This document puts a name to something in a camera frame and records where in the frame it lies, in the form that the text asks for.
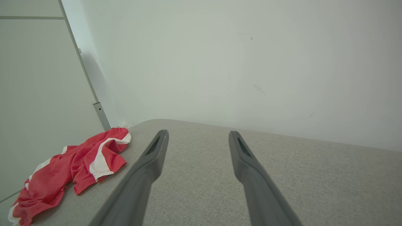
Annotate red shorts white stripes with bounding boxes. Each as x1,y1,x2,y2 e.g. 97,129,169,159
8,127,132,226

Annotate grey metal frame post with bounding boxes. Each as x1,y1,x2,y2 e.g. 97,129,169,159
58,0,111,131

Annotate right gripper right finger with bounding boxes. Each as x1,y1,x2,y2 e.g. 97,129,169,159
228,131,302,226

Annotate grey fabric sofa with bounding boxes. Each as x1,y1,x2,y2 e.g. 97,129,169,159
30,119,402,226

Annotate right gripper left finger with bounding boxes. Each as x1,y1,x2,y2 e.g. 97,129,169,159
89,129,170,226

